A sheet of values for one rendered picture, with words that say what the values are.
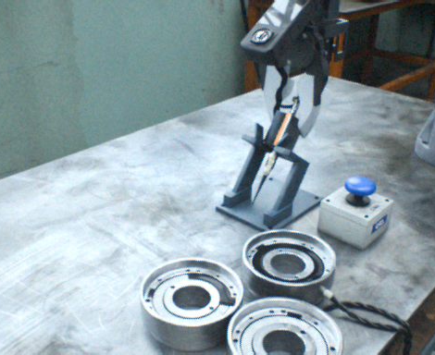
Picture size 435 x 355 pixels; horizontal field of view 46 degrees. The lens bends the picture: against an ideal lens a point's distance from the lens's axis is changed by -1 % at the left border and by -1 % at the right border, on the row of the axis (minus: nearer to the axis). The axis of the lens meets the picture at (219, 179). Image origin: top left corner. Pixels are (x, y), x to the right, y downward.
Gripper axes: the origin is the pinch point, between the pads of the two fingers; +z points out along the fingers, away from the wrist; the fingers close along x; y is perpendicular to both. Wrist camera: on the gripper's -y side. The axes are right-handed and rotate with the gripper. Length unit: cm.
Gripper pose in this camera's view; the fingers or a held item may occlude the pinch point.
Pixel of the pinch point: (287, 125)
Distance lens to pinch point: 72.6
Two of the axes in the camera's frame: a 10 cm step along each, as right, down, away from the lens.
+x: -7.4, -3.3, 5.8
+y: 6.7, -3.4, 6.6
